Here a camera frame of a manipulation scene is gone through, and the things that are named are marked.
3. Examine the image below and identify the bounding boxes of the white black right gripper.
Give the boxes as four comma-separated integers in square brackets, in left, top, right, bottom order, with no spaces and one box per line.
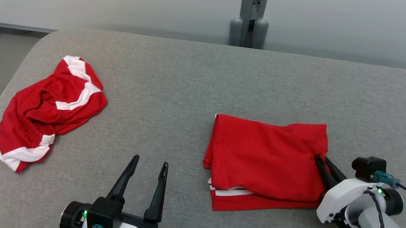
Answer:
[310,154,406,228]

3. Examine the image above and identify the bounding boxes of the red jersey with lettering print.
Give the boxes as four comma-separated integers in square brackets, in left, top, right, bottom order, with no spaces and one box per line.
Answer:
[199,112,332,220]

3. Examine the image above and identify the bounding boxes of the red shorts with white bands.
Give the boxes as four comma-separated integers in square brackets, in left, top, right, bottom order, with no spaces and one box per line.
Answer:
[0,51,111,180]

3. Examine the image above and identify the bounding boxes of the teal right camera connector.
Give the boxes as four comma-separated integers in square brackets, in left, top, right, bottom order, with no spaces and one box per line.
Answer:
[371,170,401,189]

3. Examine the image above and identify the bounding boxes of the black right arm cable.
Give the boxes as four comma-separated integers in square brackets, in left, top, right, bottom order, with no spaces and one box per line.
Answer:
[360,189,389,228]

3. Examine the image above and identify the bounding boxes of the grey metal stand post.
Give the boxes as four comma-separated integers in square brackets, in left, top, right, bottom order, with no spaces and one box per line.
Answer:
[228,0,271,50]

